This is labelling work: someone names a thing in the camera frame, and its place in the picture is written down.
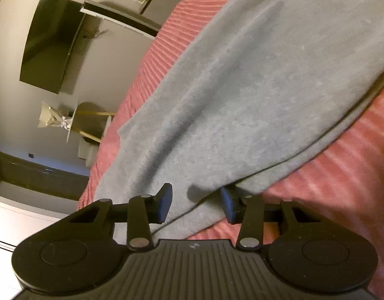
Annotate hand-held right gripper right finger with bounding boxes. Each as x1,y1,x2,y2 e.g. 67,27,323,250
220,186,321,252

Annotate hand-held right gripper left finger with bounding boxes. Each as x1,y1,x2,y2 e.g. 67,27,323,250
68,183,174,252

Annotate grey pants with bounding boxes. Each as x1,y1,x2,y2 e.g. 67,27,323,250
93,0,384,240

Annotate white cylindrical bin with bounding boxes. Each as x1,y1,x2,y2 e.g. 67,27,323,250
78,137,99,168

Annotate pink ribbed blanket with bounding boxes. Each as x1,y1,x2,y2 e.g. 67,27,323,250
76,0,384,300

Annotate white tiered table gold legs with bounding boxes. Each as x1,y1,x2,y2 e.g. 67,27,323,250
66,100,116,142

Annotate dark wooden cabinet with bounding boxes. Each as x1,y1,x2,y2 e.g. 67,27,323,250
0,148,90,201

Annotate foil wrapped bouquet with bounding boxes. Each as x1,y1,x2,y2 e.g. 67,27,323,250
37,101,75,130

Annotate white drawer cabinet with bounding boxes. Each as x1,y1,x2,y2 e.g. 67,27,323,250
0,194,72,291

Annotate white and black soundbar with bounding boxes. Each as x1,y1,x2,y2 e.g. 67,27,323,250
79,0,159,40

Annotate black wall television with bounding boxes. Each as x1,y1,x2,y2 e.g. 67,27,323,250
19,0,86,95

